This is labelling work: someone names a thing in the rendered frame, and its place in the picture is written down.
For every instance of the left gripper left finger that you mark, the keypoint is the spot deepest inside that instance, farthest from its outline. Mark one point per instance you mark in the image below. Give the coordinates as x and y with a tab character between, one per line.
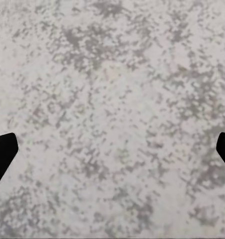
8	151

